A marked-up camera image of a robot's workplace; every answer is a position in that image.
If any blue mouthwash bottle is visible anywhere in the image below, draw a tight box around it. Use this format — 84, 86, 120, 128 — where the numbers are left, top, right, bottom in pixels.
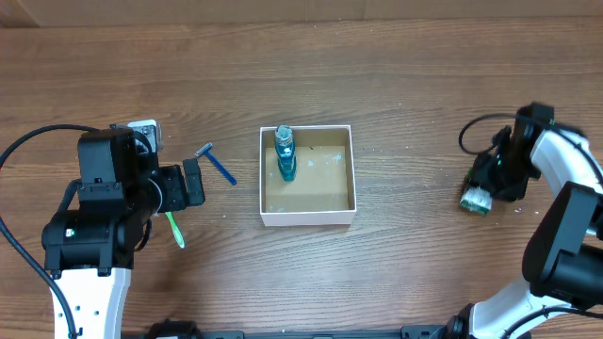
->
274, 125, 297, 182

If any green white soap packet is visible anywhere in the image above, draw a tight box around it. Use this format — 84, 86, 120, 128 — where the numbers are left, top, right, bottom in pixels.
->
460, 186, 493, 215

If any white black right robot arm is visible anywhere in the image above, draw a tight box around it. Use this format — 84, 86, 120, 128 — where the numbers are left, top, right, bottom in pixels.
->
435, 102, 602, 338

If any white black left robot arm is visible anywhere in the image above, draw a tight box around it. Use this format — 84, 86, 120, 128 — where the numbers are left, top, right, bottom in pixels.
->
41, 121, 205, 338

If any green white toothbrush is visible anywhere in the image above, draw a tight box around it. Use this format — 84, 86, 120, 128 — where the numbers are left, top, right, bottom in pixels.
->
165, 212, 186, 249

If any white cardboard box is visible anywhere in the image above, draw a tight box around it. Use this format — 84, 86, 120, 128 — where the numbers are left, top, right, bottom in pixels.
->
258, 125, 357, 227

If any blue disposable razor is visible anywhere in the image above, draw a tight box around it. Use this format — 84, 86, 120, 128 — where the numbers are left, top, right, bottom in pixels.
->
194, 142, 237, 186

